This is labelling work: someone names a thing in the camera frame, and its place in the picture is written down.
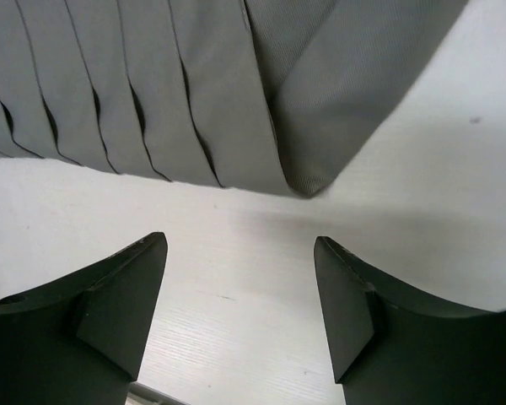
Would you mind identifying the grey pleated skirt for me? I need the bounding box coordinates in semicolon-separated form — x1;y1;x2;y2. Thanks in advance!
0;1;465;197

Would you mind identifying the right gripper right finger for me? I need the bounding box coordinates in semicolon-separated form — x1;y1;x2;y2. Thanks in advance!
314;236;506;404

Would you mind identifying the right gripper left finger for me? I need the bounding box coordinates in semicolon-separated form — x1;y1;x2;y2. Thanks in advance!
0;232;168;404

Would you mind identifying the aluminium front table rail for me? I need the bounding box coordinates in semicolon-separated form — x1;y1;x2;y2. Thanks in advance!
127;382;184;405

